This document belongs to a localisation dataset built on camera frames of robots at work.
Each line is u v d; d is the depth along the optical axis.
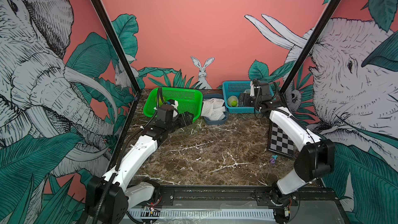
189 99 1.15
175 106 0.73
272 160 0.86
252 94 0.75
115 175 0.41
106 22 0.82
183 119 0.70
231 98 1.04
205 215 0.70
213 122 1.01
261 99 0.65
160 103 0.70
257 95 0.65
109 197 0.38
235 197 0.75
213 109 0.98
